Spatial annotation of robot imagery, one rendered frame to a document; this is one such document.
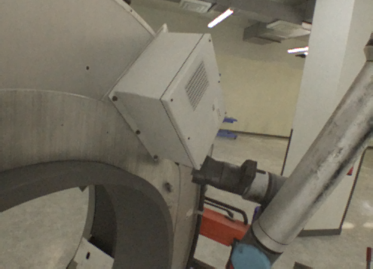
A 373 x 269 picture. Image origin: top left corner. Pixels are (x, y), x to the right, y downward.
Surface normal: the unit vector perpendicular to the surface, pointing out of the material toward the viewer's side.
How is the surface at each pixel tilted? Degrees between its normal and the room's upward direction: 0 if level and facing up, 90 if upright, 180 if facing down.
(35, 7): 90
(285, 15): 90
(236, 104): 90
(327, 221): 90
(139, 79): 48
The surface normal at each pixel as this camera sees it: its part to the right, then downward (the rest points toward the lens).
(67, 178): 0.87, 0.22
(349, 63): 0.18, 0.21
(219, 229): -0.48, 0.09
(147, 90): -0.26, -0.59
